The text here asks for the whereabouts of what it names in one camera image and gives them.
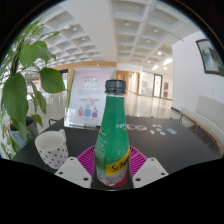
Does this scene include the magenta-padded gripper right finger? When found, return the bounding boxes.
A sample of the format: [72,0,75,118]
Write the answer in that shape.
[128,145,169,189]

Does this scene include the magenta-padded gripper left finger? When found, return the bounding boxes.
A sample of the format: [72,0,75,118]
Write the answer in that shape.
[54,145,98,190]

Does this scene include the green plastic drink bottle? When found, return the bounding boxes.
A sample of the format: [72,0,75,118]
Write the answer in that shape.
[94,79,132,188]

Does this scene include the white polka dot mug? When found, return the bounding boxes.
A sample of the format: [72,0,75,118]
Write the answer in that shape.
[34,129,69,170]

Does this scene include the small blue card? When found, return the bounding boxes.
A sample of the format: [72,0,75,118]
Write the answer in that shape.
[166,127,178,136]

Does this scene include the black metal chair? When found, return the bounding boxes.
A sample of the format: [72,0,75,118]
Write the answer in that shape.
[48,118,60,128]

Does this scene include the white pink standing sign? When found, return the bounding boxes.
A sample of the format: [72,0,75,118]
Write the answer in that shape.
[63,66,117,129]

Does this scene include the long white bench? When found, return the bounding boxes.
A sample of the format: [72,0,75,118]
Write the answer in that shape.
[178,94,224,154]

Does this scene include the large leafy potted plant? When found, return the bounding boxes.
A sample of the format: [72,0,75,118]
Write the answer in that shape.
[0,18,66,159]

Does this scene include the ceiling lights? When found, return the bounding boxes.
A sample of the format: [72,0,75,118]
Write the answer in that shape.
[123,19,174,69]

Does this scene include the dark framed wall picture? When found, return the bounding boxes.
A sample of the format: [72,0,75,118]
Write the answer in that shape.
[195,38,224,78]

